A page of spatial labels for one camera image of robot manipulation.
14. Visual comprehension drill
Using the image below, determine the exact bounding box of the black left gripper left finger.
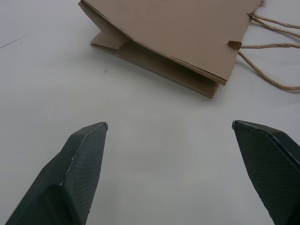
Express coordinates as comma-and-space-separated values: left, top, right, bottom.
4, 121, 109, 225

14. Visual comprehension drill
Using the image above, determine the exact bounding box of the brown paper bag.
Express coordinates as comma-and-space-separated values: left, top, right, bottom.
78, 0, 300, 99

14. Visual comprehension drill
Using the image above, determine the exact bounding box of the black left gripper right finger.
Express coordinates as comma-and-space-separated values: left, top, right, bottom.
231, 120, 300, 225

